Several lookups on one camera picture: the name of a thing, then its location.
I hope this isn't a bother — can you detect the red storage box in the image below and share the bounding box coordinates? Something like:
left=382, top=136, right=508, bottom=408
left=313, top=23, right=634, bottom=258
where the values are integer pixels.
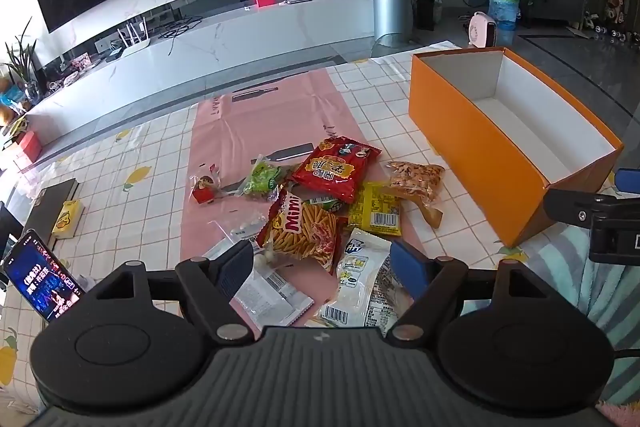
left=10, top=129, right=43, bottom=170

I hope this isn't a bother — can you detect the teal striped blanket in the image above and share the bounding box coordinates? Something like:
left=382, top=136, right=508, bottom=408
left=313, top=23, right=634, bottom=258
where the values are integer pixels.
left=520, top=227, right=640, bottom=408

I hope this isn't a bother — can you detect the checkered lemon tablecloth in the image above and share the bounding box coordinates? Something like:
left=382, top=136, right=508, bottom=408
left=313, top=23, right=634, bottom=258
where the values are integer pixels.
left=0, top=39, right=640, bottom=427

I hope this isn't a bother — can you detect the white marble tv cabinet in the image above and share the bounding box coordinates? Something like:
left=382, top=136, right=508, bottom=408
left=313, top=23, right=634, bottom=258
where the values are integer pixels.
left=0, top=0, right=376, bottom=170

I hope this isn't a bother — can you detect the white snack packet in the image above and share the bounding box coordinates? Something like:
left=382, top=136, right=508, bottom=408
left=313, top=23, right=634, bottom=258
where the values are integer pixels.
left=232, top=252, right=313, bottom=328

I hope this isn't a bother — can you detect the silver trash bin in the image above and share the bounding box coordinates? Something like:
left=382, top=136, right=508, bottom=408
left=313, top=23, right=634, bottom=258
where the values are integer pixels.
left=371, top=0, right=413, bottom=46

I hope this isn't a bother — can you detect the small red toy packet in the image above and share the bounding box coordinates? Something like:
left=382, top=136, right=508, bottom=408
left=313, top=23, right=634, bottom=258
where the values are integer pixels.
left=190, top=164, right=223, bottom=206

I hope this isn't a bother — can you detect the white router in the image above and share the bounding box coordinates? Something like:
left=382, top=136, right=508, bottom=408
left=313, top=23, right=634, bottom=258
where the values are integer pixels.
left=117, top=18, right=152, bottom=58

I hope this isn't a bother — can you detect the pink heater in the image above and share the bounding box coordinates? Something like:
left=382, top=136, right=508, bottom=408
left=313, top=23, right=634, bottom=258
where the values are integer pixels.
left=467, top=11, right=497, bottom=48

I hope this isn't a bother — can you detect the smartphone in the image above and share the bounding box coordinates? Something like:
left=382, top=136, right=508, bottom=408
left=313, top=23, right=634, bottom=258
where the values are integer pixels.
left=2, top=229, right=86, bottom=323

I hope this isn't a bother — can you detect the blue water bottle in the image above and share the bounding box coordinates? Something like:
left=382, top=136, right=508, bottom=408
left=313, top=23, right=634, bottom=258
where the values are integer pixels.
left=487, top=0, right=521, bottom=48

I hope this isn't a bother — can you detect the potted plant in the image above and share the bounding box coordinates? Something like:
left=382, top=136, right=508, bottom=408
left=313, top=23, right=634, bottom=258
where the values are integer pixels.
left=0, top=17, right=46, bottom=108

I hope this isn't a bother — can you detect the clear glass chair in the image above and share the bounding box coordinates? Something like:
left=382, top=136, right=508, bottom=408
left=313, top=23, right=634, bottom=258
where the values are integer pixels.
left=370, top=32, right=426, bottom=58

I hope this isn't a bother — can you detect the dark grey box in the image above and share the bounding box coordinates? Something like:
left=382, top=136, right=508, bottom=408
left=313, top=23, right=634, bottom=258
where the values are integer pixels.
left=30, top=178, right=81, bottom=233

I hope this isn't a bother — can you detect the yellow box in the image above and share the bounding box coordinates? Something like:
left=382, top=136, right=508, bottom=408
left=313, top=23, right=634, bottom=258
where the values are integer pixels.
left=50, top=199, right=83, bottom=240

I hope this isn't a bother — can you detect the white milk candy bag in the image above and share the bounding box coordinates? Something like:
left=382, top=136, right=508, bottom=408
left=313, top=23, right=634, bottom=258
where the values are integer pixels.
left=317, top=227, right=416, bottom=333

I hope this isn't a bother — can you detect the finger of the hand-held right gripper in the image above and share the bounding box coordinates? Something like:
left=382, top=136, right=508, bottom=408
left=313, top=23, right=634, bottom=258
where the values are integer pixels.
left=543, top=188, right=640, bottom=229
left=615, top=167, right=640, bottom=196

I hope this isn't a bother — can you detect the yellow snack packet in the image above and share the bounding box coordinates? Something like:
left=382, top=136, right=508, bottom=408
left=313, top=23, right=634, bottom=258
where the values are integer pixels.
left=347, top=181, right=403, bottom=238

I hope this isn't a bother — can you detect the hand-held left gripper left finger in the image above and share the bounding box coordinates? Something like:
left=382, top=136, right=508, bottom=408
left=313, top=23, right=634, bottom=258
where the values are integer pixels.
left=87, top=239, right=256, bottom=343

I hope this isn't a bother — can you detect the orange stick snack bag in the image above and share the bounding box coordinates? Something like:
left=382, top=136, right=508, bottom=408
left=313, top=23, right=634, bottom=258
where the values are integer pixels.
left=256, top=189, right=351, bottom=275

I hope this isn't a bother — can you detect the green snack packet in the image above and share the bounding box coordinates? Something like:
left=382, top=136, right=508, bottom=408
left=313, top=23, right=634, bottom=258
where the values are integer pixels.
left=235, top=154, right=301, bottom=202

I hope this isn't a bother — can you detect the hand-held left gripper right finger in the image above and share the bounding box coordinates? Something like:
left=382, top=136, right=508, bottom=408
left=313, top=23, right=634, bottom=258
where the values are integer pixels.
left=385, top=239, right=551, bottom=340

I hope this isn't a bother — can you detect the clear plastic packet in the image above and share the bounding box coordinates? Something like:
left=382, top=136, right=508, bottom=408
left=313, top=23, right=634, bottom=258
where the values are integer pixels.
left=202, top=212, right=268, bottom=263

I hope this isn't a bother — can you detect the clear bag of nuts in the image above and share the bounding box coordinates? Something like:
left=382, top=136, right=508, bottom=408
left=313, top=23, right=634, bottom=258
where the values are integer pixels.
left=385, top=160, right=447, bottom=230

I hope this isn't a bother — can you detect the red snack bag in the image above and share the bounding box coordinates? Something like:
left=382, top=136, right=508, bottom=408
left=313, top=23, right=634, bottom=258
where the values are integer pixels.
left=290, top=136, right=383, bottom=205

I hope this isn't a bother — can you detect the green packet under red bag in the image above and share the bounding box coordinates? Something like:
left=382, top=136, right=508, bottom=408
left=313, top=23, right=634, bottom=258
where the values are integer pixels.
left=300, top=194, right=351, bottom=215

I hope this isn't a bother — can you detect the orange cardboard box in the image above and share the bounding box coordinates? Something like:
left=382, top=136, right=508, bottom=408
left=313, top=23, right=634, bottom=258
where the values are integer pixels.
left=407, top=47, right=626, bottom=248

